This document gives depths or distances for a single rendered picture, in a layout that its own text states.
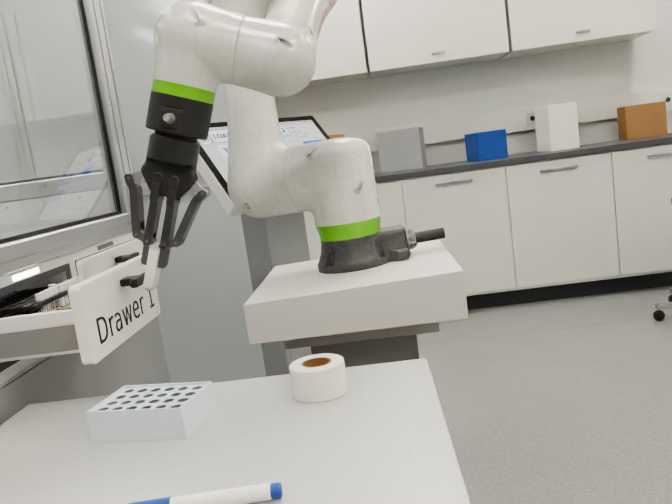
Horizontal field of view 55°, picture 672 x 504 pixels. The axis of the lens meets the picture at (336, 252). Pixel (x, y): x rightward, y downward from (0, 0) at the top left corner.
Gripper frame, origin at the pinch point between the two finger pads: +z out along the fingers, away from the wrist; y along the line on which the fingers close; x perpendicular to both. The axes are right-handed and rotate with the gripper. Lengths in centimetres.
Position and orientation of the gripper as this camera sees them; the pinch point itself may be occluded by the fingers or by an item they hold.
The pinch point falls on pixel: (153, 266)
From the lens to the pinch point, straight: 104.4
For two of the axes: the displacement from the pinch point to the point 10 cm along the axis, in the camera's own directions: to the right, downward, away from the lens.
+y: 9.8, 2.1, -0.1
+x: 0.4, -1.5, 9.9
